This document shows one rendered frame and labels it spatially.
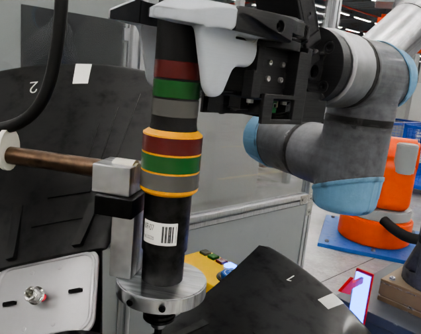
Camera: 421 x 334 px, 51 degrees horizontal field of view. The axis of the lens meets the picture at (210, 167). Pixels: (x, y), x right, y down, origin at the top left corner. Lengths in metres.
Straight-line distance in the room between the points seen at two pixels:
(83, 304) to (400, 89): 0.38
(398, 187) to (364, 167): 3.70
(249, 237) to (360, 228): 2.73
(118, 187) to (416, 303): 0.77
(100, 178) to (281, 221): 1.41
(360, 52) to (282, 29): 0.14
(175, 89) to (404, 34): 0.48
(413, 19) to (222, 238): 0.97
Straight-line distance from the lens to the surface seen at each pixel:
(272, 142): 0.58
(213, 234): 1.44
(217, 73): 0.30
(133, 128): 0.43
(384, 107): 0.50
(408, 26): 0.73
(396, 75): 0.50
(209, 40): 0.29
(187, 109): 0.30
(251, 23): 0.31
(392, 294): 1.01
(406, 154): 4.12
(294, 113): 0.37
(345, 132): 0.49
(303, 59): 0.37
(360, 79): 0.44
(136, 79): 0.49
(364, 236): 4.25
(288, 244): 1.79
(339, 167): 0.50
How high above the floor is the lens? 1.43
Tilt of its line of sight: 12 degrees down
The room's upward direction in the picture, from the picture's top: 5 degrees clockwise
